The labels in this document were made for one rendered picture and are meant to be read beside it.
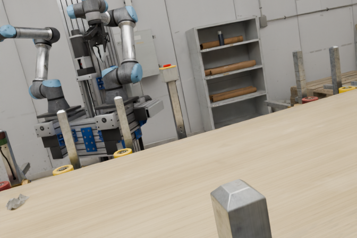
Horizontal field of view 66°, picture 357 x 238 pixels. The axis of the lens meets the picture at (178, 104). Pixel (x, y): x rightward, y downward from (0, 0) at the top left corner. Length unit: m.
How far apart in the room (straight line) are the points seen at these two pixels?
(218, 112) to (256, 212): 3.99
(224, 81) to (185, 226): 3.63
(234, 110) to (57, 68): 2.58
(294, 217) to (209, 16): 3.71
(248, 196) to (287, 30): 4.51
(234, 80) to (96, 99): 2.63
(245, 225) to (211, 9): 4.02
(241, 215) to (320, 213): 0.44
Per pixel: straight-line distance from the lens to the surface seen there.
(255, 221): 0.25
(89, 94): 2.09
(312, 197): 0.72
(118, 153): 1.24
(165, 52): 3.97
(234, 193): 0.24
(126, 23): 1.94
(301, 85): 1.68
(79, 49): 2.06
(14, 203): 1.08
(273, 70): 4.56
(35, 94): 2.26
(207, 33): 4.12
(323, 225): 0.64
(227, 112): 4.27
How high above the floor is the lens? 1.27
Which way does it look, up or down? 10 degrees down
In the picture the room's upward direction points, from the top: 12 degrees counter-clockwise
